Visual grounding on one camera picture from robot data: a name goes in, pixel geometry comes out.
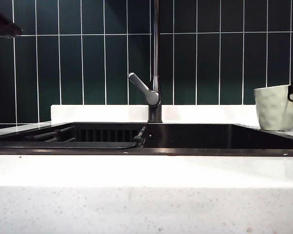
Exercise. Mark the dark metal faucet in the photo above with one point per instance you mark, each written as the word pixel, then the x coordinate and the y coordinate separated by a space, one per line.
pixel 155 112

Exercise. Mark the black kitchen sink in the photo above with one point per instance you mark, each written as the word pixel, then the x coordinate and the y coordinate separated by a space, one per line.
pixel 210 139

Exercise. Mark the black sink drain rack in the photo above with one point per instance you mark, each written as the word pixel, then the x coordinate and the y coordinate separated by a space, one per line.
pixel 51 135

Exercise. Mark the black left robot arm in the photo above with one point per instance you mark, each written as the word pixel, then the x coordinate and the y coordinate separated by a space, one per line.
pixel 2 26

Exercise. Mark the pale green ceramic mug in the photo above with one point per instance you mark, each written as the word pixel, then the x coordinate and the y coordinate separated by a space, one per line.
pixel 273 109

